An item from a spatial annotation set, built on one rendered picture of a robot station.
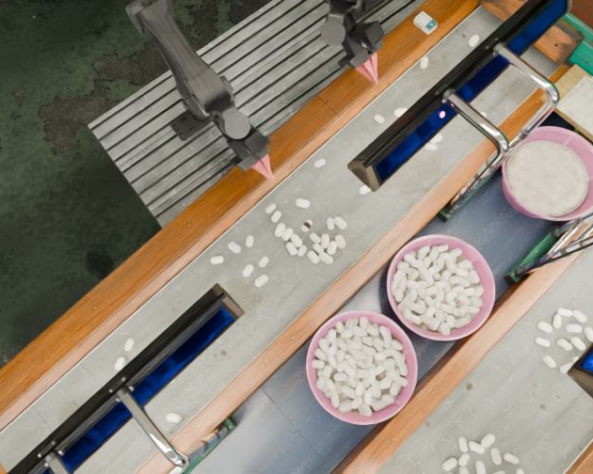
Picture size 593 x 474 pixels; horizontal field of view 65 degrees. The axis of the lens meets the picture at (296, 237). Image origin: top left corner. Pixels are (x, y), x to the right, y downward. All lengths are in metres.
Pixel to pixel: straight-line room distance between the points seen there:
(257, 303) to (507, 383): 0.64
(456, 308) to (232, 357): 0.58
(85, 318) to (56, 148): 1.29
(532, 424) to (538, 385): 0.09
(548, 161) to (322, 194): 0.63
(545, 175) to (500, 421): 0.65
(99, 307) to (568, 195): 1.26
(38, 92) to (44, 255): 0.81
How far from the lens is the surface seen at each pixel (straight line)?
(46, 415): 1.38
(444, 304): 1.25
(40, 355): 1.36
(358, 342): 1.20
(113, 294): 1.29
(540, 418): 1.32
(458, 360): 1.23
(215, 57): 1.60
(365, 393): 1.21
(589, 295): 1.40
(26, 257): 2.34
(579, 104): 1.53
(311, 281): 1.22
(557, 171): 1.46
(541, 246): 1.40
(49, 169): 2.43
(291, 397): 1.27
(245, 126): 1.04
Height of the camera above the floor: 1.94
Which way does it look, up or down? 75 degrees down
